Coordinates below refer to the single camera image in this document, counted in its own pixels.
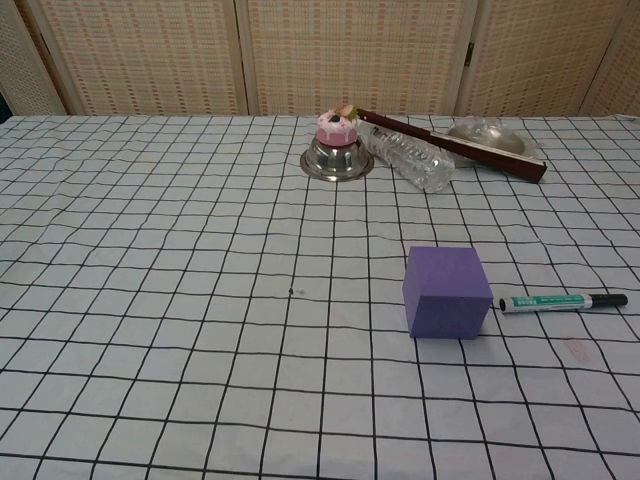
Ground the purple foam cube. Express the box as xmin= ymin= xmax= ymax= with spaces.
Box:
xmin=402 ymin=245 xmax=494 ymax=341

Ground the green white marker pen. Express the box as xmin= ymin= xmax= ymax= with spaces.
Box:
xmin=498 ymin=293 xmax=629 ymax=315

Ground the inverted steel bowl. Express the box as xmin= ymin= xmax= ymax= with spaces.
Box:
xmin=300 ymin=134 xmax=375 ymax=182

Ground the pink toy cake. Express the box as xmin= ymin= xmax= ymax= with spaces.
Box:
xmin=315 ymin=103 xmax=359 ymax=147

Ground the clear plastic bottle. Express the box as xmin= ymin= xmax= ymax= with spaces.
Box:
xmin=357 ymin=121 xmax=456 ymax=194

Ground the blue checkered tablecloth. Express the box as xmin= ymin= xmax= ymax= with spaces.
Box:
xmin=0 ymin=113 xmax=640 ymax=480

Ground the woven folding screen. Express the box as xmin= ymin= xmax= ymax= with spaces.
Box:
xmin=0 ymin=0 xmax=640 ymax=119

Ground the dark red long box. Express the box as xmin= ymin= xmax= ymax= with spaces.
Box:
xmin=357 ymin=108 xmax=547 ymax=185

